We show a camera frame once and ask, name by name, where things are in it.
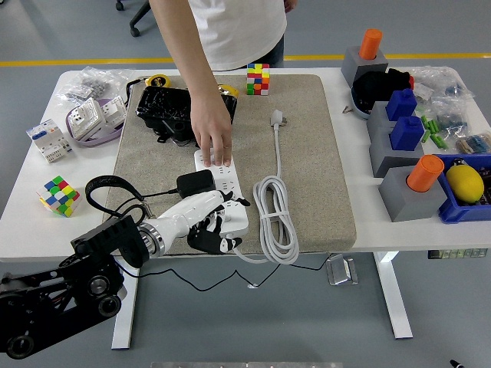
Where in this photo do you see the clear bag of resistors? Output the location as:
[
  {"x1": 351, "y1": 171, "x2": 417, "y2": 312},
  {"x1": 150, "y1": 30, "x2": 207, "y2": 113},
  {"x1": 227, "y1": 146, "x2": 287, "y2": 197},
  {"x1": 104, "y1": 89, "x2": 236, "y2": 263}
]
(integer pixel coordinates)
[{"x1": 454, "y1": 132, "x2": 491, "y2": 156}]

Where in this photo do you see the black office chair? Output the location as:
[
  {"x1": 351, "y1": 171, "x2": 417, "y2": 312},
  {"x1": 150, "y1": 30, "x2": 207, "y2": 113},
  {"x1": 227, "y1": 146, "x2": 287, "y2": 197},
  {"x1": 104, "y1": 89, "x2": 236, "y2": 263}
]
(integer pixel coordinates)
[{"x1": 114, "y1": 0, "x2": 154, "y2": 38}]

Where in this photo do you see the thin black adapter cord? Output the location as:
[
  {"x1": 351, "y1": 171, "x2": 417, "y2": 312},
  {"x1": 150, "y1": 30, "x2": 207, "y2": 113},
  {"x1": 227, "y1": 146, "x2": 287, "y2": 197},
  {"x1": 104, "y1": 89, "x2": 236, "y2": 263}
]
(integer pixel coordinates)
[{"x1": 109, "y1": 186, "x2": 331, "y2": 291}]

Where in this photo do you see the clear bag of metal parts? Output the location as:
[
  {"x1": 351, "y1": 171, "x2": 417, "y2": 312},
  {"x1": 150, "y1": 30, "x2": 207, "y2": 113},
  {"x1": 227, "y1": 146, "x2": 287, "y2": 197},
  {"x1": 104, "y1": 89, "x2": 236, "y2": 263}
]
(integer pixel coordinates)
[{"x1": 55, "y1": 65, "x2": 135, "y2": 103}]

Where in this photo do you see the person's right hand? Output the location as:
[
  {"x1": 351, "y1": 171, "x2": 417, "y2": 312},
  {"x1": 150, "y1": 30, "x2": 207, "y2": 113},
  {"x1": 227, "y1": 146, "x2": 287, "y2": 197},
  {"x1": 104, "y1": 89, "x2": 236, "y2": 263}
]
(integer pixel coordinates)
[{"x1": 189, "y1": 90, "x2": 233, "y2": 168}]

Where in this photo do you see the clear bag of blue terminals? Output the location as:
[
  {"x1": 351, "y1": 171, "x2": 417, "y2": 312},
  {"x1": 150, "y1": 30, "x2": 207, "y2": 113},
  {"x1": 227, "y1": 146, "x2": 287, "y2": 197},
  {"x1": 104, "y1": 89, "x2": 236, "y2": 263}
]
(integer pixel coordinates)
[{"x1": 435, "y1": 110, "x2": 471, "y2": 137}]

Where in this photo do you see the blue block with knob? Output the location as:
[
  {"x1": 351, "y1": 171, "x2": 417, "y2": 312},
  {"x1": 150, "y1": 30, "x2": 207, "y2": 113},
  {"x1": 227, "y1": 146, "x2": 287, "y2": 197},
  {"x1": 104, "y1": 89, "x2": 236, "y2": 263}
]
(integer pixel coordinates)
[
  {"x1": 389, "y1": 116, "x2": 426, "y2": 152},
  {"x1": 385, "y1": 88, "x2": 418, "y2": 120}
]

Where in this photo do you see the white power cord with plug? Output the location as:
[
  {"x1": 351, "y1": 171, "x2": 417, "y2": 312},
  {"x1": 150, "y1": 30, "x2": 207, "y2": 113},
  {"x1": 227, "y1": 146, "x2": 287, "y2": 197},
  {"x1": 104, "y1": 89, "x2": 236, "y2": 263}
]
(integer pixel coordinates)
[{"x1": 224, "y1": 109, "x2": 301, "y2": 265}]

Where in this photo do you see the black power adapter plug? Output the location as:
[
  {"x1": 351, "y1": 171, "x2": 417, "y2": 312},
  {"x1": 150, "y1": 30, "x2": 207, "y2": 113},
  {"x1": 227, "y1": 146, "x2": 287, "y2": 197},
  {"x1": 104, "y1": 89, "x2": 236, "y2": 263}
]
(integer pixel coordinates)
[{"x1": 176, "y1": 169, "x2": 218, "y2": 199}]

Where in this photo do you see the clear bag of blue parts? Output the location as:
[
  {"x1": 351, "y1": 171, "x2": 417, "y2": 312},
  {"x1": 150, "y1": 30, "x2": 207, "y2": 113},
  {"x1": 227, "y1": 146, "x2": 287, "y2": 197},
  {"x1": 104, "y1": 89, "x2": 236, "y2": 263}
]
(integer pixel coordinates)
[{"x1": 412, "y1": 65, "x2": 476, "y2": 112}]

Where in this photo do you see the white circuit breaker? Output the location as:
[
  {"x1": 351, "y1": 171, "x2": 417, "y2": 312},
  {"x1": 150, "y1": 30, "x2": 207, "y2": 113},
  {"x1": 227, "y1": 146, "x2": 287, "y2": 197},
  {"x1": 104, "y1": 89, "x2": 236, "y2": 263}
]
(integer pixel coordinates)
[{"x1": 25, "y1": 118, "x2": 76, "y2": 164}]

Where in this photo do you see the black cloth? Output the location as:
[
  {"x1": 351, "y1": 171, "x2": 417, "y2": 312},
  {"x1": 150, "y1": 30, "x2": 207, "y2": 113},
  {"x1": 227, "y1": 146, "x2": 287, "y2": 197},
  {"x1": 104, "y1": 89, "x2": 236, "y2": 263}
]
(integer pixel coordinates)
[{"x1": 351, "y1": 67, "x2": 414, "y2": 112}]

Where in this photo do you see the white power strip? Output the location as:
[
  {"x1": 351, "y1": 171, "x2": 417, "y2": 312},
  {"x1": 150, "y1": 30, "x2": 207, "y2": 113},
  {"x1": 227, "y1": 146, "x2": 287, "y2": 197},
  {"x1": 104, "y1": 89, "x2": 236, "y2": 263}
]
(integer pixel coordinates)
[{"x1": 193, "y1": 148, "x2": 249, "y2": 241}]

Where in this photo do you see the blue plastic bin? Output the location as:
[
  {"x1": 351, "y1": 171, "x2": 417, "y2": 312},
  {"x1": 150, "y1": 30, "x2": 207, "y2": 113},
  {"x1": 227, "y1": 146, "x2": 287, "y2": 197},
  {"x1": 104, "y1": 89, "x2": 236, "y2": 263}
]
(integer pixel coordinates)
[{"x1": 431, "y1": 153, "x2": 491, "y2": 225}]

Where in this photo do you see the white table leg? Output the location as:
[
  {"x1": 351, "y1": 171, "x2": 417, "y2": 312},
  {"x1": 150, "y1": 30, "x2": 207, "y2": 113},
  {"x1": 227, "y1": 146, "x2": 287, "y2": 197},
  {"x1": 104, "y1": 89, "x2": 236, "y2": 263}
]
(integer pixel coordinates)
[
  {"x1": 110, "y1": 258, "x2": 141, "y2": 350},
  {"x1": 374, "y1": 251, "x2": 414, "y2": 340}
]

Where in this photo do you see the orange cylinder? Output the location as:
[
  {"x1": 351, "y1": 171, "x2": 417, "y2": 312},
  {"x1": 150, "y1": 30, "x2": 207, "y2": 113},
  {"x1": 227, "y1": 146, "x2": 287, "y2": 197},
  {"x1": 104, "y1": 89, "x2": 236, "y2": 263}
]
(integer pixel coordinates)
[
  {"x1": 358, "y1": 28, "x2": 384, "y2": 61},
  {"x1": 406, "y1": 155, "x2": 445, "y2": 192}
]

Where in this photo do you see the yellow tape measure with strap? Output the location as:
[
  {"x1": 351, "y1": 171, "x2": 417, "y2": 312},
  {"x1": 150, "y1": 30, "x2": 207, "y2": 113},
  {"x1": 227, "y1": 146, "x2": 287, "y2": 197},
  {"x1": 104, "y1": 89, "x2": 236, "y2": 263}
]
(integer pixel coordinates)
[{"x1": 124, "y1": 74, "x2": 172, "y2": 101}]

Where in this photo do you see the grey-brown mat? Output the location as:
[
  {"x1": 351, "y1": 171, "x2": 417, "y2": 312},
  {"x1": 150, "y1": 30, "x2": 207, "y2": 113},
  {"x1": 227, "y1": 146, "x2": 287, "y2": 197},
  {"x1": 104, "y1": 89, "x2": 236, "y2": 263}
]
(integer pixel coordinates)
[{"x1": 102, "y1": 74, "x2": 358, "y2": 257}]

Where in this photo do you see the grey block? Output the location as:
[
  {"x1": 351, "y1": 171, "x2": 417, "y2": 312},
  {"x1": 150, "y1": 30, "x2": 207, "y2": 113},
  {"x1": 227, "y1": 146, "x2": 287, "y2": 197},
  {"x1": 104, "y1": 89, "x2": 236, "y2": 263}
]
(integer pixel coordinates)
[
  {"x1": 367, "y1": 101, "x2": 396, "y2": 133},
  {"x1": 378, "y1": 168, "x2": 448, "y2": 222},
  {"x1": 368, "y1": 126, "x2": 437, "y2": 178},
  {"x1": 340, "y1": 46, "x2": 390, "y2": 87}
]

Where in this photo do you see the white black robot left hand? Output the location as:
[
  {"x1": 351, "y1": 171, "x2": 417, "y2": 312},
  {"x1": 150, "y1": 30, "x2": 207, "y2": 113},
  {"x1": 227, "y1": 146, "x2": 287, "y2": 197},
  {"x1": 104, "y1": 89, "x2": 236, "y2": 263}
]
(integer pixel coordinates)
[{"x1": 152, "y1": 189, "x2": 251, "y2": 255}]

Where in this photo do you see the purple tray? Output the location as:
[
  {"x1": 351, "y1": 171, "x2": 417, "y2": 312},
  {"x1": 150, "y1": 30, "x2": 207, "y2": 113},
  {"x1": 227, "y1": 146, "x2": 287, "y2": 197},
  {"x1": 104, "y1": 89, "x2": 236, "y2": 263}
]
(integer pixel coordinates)
[{"x1": 65, "y1": 97, "x2": 127, "y2": 149}]

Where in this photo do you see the silver metal floor box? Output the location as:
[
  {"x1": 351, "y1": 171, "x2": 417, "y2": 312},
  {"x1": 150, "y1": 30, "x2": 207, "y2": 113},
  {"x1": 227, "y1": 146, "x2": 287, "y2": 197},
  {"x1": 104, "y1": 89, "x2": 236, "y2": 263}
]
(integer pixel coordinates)
[{"x1": 325, "y1": 255, "x2": 360, "y2": 287}]

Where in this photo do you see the black plastic-wrapped case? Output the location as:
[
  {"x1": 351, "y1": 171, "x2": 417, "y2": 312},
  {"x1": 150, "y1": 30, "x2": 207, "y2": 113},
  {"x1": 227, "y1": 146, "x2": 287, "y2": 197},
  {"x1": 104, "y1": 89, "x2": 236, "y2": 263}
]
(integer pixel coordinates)
[{"x1": 136, "y1": 84, "x2": 239, "y2": 147}]

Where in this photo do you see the colourful puzzle cube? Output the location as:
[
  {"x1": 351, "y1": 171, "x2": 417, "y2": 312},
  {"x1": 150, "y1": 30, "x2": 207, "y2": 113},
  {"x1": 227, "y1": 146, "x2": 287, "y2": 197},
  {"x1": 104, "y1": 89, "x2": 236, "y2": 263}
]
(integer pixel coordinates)
[
  {"x1": 36, "y1": 175, "x2": 81, "y2": 218},
  {"x1": 246, "y1": 63, "x2": 271, "y2": 96}
]

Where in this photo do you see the yellow lemon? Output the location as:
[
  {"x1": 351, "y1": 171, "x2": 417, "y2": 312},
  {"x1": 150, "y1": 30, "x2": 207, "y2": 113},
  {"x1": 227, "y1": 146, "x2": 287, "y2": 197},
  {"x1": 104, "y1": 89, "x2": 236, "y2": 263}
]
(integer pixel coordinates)
[{"x1": 445, "y1": 163, "x2": 485, "y2": 203}]

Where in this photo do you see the table height control panel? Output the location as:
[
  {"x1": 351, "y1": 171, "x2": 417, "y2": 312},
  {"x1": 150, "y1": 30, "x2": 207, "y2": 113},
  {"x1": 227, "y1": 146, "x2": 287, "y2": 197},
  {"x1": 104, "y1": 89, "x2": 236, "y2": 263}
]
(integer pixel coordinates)
[{"x1": 427, "y1": 248, "x2": 488, "y2": 261}]

